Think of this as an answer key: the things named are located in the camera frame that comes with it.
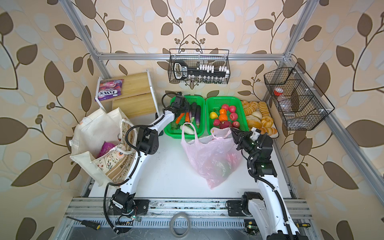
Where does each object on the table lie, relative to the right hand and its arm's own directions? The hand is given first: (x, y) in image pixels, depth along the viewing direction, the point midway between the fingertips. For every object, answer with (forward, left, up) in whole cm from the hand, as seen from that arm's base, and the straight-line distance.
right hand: (230, 129), depth 72 cm
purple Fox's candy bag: (+25, +64, +7) cm, 69 cm away
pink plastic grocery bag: (-7, +7, -17) cm, 20 cm away
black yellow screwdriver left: (-35, +65, -26) cm, 78 cm away
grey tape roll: (-31, +27, -29) cm, 50 cm away
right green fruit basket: (+34, -13, -24) cm, 43 cm away
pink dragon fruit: (+17, -2, -18) cm, 25 cm away
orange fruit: (+27, -3, -22) cm, 35 cm away
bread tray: (+27, -29, -22) cm, 45 cm away
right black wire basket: (+8, -36, +3) cm, 37 cm away
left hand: (+38, +22, -18) cm, 48 cm away
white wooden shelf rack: (+44, +60, -17) cm, 76 cm away
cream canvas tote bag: (+5, +76, -9) cm, 76 cm away
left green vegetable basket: (+26, +18, -26) cm, 41 cm away
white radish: (+15, +22, -20) cm, 33 cm away
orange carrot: (+17, +27, -11) cm, 34 cm away
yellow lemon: (+30, +4, -23) cm, 38 cm away
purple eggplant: (+33, +15, -24) cm, 43 cm away
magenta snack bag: (0, +67, -13) cm, 68 cm away
